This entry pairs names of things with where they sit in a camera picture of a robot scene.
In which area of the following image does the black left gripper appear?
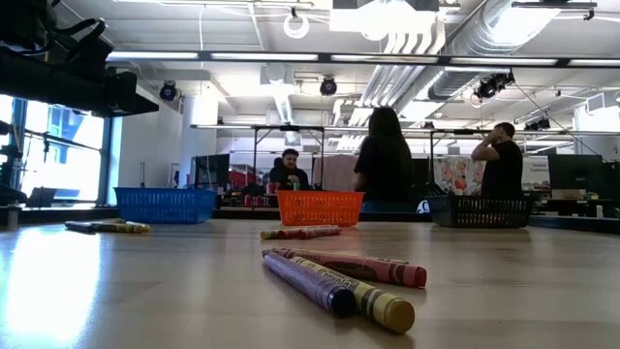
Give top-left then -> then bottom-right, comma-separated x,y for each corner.
0,50 -> 161,119

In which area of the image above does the purple crayon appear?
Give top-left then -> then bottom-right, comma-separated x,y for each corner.
262,250 -> 358,319
64,220 -> 98,234

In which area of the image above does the white column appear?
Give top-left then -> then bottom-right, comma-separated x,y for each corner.
178,94 -> 219,188

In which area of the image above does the large window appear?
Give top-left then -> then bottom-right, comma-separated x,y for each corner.
0,94 -> 115,207

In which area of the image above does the black tripod stand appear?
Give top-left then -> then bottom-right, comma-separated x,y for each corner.
21,126 -> 104,166

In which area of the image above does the black computer monitor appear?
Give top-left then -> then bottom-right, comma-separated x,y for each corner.
193,153 -> 232,189

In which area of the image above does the blue plastic basket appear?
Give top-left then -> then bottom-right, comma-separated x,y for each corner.
113,186 -> 218,225

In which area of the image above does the small black box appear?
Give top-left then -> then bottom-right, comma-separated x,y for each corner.
26,186 -> 58,208

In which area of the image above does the black stand equipment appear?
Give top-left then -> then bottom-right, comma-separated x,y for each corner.
0,119 -> 29,207

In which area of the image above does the person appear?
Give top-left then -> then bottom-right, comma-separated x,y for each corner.
470,121 -> 525,199
268,147 -> 311,191
352,106 -> 416,213

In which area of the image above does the black overhead light bar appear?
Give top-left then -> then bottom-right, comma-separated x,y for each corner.
106,49 -> 620,68

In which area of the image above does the beige curtain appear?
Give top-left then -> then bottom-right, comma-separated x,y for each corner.
312,154 -> 357,193

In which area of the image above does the orange plastic basket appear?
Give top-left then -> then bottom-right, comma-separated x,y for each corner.
275,189 -> 365,228

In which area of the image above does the floral cloth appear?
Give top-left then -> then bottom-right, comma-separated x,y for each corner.
433,155 -> 486,196

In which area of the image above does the black track spotlight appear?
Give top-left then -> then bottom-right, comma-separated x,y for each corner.
522,115 -> 552,132
473,71 -> 516,101

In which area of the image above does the black plastic basket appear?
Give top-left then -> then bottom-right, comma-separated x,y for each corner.
426,193 -> 534,229

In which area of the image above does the white sign board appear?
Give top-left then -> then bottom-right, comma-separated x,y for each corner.
526,154 -> 551,186

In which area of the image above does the black wide monitor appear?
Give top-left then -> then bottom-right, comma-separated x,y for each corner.
546,153 -> 605,191

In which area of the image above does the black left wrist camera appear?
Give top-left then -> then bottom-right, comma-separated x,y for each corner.
47,32 -> 117,79

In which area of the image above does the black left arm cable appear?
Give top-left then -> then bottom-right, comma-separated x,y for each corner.
50,16 -> 107,52

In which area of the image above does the white ceiling duct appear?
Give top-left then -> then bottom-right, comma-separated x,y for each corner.
259,62 -> 296,125

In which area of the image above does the black aluminium table frame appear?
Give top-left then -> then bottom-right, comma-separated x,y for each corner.
0,205 -> 620,232

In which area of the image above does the black metal workstation frame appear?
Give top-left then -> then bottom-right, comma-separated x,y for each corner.
250,124 -> 326,207
428,128 -> 485,198

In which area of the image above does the grey table post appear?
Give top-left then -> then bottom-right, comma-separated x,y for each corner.
4,205 -> 21,232

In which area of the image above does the white coiled cable ring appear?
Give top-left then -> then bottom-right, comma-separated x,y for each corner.
283,13 -> 311,40

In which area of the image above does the white wall unit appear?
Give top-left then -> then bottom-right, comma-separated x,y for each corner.
573,91 -> 620,161

